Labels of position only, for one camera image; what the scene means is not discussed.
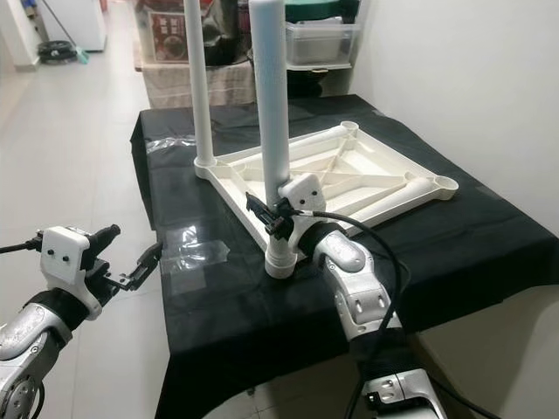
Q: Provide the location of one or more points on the black round bowl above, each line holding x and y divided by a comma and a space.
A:
314, 80

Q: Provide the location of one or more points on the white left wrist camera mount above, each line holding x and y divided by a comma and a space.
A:
72, 260

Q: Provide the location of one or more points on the black table cloth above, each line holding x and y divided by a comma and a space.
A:
271, 349

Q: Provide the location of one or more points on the storage box with orange lid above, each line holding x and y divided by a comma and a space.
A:
164, 33

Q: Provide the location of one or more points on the clear plastic bag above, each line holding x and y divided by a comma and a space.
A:
170, 144

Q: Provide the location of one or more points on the clear tape patch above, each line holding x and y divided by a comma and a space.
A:
196, 257

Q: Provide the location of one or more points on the clear plastic storage box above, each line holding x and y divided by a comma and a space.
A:
319, 42

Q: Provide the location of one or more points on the white appliance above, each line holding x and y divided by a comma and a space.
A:
77, 19

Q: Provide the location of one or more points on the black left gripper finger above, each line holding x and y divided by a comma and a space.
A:
147, 264
106, 233

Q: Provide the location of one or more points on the cloth covered bench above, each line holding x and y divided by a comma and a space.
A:
166, 85

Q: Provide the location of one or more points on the black bag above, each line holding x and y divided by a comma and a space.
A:
229, 35

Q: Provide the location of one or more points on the cream plastic children table top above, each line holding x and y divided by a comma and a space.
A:
380, 161

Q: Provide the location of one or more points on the green round lid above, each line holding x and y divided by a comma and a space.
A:
319, 9

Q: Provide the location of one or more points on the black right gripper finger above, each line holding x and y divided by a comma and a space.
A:
262, 207

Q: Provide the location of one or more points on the broom with teal head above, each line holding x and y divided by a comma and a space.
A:
68, 30

